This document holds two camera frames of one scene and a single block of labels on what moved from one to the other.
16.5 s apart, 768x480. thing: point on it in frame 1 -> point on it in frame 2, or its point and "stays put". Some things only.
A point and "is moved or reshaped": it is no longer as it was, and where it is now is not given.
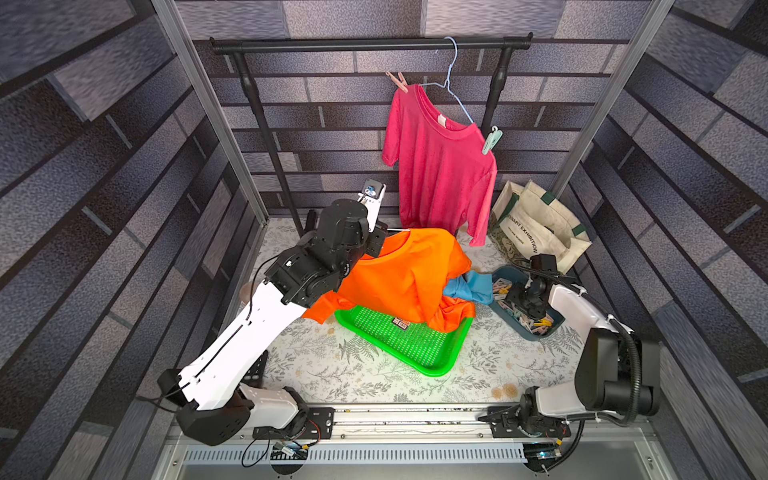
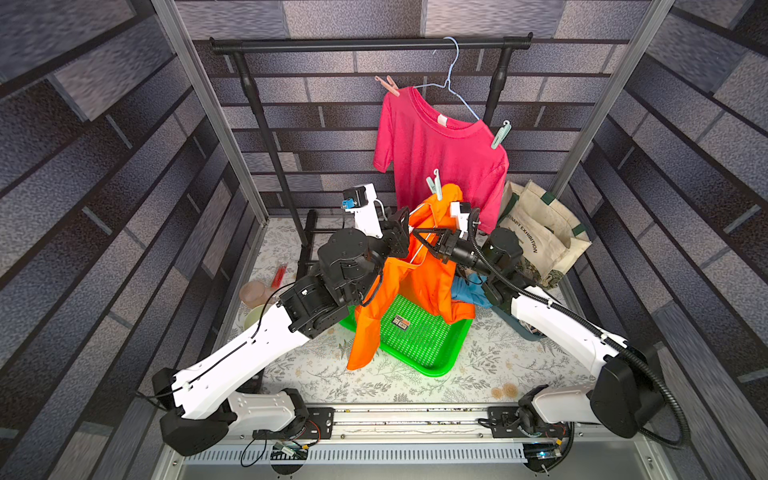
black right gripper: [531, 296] -> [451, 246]
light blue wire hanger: [446, 85] stays put
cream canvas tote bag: [527, 222] stays put
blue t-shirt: [471, 285] stays put
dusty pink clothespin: [400, 84] is moved or reshaped
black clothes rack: [239, 47] stays put
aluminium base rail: [453, 436] stays put
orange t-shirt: [417, 275] is moved or reshaped
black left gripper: [377, 239] -> [397, 242]
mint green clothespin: [491, 140] is moved or reshaped
